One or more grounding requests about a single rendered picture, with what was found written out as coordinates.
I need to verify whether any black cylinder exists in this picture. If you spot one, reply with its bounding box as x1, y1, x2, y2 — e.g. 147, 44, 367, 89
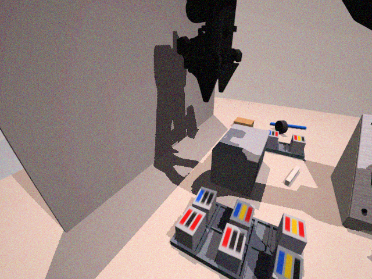
275, 120, 288, 134

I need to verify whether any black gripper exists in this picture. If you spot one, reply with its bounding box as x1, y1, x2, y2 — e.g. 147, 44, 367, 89
184, 19, 242, 102

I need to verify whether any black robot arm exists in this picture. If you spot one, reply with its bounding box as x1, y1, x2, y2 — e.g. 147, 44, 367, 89
177, 0, 372, 58

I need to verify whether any large grey wall panel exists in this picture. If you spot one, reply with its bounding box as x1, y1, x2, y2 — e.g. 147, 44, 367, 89
0, 0, 215, 233

